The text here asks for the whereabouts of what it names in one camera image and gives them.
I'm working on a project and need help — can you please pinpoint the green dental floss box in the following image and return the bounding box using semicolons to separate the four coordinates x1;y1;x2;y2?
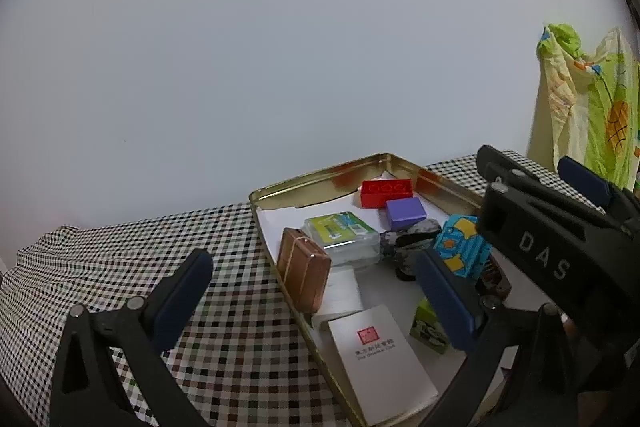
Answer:
303;211;380;269

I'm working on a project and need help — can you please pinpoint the purple block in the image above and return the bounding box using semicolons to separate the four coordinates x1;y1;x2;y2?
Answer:
385;197;427;231

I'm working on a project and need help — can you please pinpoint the green toy brick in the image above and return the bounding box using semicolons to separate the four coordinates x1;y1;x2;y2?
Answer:
410;298;450;355

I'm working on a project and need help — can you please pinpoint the checkered tablecloth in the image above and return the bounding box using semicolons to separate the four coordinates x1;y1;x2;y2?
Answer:
0;149;606;427

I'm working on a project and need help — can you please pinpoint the white paper liner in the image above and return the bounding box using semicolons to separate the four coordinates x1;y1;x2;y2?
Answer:
248;162;480;426

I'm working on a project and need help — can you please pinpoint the white small box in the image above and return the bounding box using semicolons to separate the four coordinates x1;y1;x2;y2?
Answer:
310;267;363;329

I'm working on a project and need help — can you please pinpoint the white Oriental Club box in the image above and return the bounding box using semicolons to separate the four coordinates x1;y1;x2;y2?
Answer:
329;305;439;426

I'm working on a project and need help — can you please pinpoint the red toy brick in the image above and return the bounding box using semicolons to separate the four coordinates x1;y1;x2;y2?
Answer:
359;179;413;209

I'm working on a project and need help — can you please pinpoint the grey black patterned block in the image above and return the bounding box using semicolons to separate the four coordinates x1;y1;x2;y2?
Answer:
380;218;442;282

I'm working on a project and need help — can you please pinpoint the green floral fabric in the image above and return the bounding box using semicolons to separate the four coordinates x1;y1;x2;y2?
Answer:
527;24;639;190

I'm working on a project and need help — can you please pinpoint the blue yellow toy block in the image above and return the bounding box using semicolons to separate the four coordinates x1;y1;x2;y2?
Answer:
433;215;491;281

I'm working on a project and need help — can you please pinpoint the copper pink metal case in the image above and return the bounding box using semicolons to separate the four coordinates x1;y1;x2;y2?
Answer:
277;228;332;314

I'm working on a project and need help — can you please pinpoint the gold metal tin tray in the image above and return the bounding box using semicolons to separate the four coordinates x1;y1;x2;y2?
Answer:
248;153;504;426

